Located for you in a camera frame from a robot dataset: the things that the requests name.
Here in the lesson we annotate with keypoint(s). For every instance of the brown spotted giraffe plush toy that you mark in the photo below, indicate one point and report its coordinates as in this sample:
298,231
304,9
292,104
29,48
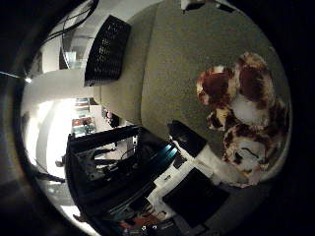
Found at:
252,108

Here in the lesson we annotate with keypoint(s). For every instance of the black mesh basket container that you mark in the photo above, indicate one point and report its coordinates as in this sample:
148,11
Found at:
106,52

